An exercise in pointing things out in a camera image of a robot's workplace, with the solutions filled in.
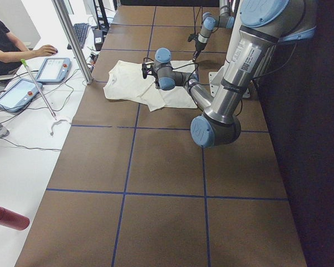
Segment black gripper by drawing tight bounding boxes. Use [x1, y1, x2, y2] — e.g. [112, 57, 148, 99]
[155, 73, 160, 88]
[192, 41, 204, 62]

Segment cream long-sleeve printed shirt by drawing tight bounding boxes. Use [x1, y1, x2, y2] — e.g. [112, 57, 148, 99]
[104, 60, 197, 112]

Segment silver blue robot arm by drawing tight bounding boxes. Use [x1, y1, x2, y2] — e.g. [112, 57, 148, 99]
[144, 1, 318, 147]
[188, 1, 235, 62]

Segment person's hand on mouse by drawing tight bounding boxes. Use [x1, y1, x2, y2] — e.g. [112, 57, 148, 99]
[32, 44, 57, 57]

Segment black power adapter box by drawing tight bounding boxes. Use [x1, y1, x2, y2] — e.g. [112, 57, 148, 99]
[93, 29, 104, 51]

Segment black keyboard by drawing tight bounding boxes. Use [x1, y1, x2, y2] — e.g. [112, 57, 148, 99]
[73, 23, 90, 48]

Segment far blue teach pendant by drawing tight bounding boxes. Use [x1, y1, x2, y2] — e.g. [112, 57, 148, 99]
[36, 58, 71, 85]

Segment blue teach pendant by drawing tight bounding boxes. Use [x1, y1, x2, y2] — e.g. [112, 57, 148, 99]
[36, 58, 71, 85]
[0, 78, 39, 113]

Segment near blue teach pendant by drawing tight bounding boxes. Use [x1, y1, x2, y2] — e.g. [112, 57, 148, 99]
[0, 78, 39, 113]

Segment reacher grabber stick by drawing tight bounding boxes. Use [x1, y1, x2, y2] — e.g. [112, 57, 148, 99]
[20, 59, 72, 136]

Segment seated person in black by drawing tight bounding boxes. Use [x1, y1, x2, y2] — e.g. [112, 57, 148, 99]
[0, 11, 56, 77]

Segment red cylindrical bottle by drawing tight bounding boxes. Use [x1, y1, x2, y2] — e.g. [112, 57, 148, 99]
[0, 207, 30, 230]

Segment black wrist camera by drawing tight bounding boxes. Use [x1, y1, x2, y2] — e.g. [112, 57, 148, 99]
[188, 33, 198, 42]
[141, 57, 156, 79]

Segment white column mount base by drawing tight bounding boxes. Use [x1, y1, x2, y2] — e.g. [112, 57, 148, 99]
[209, 25, 240, 97]

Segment aluminium frame post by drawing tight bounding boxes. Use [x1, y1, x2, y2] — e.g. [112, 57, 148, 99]
[52, 0, 93, 85]

